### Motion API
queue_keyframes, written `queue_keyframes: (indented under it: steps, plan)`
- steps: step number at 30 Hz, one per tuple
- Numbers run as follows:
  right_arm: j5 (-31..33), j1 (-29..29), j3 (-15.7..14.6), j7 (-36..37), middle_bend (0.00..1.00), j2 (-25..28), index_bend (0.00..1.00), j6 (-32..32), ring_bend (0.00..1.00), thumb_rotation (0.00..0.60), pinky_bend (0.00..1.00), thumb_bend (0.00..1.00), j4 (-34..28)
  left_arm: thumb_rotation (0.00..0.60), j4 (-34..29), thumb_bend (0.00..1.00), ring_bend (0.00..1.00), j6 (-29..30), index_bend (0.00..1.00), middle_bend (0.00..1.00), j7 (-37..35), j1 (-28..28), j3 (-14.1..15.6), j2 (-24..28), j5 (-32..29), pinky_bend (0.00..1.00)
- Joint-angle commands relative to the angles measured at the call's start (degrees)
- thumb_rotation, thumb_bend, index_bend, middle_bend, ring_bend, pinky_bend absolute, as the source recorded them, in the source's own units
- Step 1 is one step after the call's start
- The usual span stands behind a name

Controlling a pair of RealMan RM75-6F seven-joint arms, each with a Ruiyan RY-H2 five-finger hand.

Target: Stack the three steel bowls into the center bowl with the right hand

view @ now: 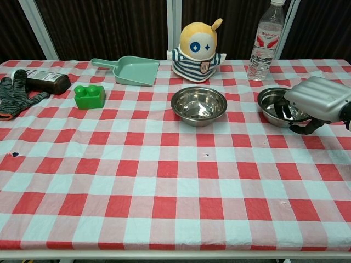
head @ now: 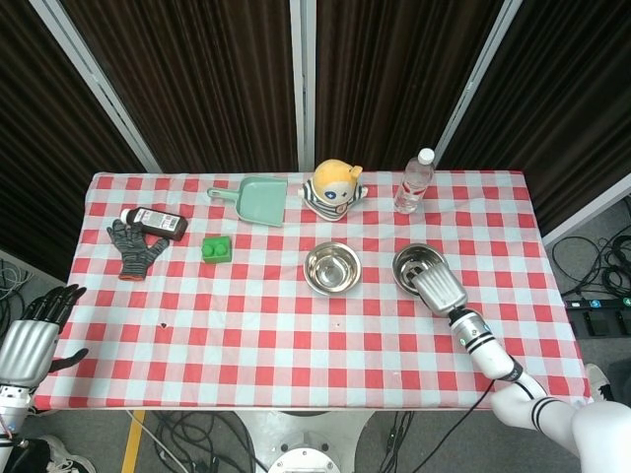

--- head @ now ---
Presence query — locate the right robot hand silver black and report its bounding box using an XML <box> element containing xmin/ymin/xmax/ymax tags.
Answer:
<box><xmin>404</xmin><ymin>263</ymin><xmax>469</xmax><ymax>314</ymax></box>

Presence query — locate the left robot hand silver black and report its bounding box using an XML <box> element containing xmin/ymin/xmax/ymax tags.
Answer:
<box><xmin>0</xmin><ymin>284</ymin><xmax>90</xmax><ymax>391</ymax></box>

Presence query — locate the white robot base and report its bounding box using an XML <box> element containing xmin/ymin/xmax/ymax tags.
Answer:
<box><xmin>234</xmin><ymin>409</ymin><xmax>376</xmax><ymax>473</ymax></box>

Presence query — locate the clear plastic water bottle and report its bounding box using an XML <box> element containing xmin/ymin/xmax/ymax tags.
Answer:
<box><xmin>392</xmin><ymin>147</ymin><xmax>436</xmax><ymax>215</ymax></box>

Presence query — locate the white black sneaker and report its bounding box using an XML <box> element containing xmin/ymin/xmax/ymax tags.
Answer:
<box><xmin>34</xmin><ymin>436</ymin><xmax>98</xmax><ymax>473</ymax></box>
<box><xmin>584</xmin><ymin>363</ymin><xmax>617</xmax><ymax>403</ymax></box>

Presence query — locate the yellow floor tape strip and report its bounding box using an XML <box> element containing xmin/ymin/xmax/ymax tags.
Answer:
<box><xmin>120</xmin><ymin>411</ymin><xmax>147</xmax><ymax>473</ymax></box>

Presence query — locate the yellow plush toy striped shirt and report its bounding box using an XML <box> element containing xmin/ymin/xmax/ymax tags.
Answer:
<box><xmin>301</xmin><ymin>159</ymin><xmax>370</xmax><ymax>222</ymax></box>

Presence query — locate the grey knit work glove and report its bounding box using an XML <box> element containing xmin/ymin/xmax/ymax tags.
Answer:
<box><xmin>106</xmin><ymin>219</ymin><xmax>170</xmax><ymax>283</ymax></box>

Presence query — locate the red white checkered tablecloth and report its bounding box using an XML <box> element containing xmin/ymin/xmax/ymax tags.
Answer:
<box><xmin>34</xmin><ymin>170</ymin><xmax>596</xmax><ymax>414</ymax></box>

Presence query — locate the dark brown labelled bottle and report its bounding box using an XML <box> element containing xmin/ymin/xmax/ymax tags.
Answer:
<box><xmin>119</xmin><ymin>207</ymin><xmax>189</xmax><ymax>242</ymax></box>

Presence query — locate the green plastic dustpan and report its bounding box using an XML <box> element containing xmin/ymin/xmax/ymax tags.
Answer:
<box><xmin>206</xmin><ymin>176</ymin><xmax>289</xmax><ymax>229</ymax></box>

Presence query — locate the green toy building brick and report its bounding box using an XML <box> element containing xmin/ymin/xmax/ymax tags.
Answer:
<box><xmin>201</xmin><ymin>236</ymin><xmax>234</xmax><ymax>266</ymax></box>

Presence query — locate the black floor cable bundle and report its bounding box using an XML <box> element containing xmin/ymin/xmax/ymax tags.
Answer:
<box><xmin>140</xmin><ymin>411</ymin><xmax>270</xmax><ymax>473</ymax></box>
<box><xmin>550</xmin><ymin>231</ymin><xmax>631</xmax><ymax>300</ymax></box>

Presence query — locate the white partition frame post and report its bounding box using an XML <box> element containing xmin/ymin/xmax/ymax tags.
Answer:
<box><xmin>28</xmin><ymin>0</ymin><xmax>163</xmax><ymax>173</ymax></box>
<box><xmin>433</xmin><ymin>0</ymin><xmax>525</xmax><ymax>173</ymax></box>
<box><xmin>289</xmin><ymin>0</ymin><xmax>317</xmax><ymax>173</ymax></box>

